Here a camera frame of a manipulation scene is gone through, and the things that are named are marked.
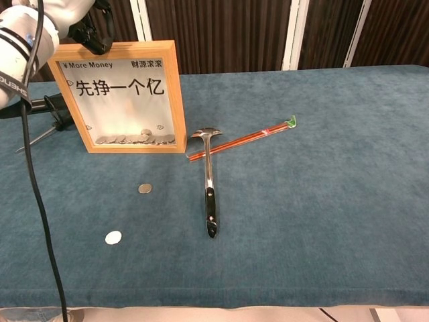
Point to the wooden framed coin box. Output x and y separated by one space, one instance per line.
117 110

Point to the silver coin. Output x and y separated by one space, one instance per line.
144 188
113 237

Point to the blue felt table cloth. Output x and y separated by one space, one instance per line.
301 201

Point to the black folding stand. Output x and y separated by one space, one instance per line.
40 104

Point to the red chopsticks in clear sleeve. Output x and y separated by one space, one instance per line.
241 138

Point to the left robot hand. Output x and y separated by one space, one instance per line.
90 33

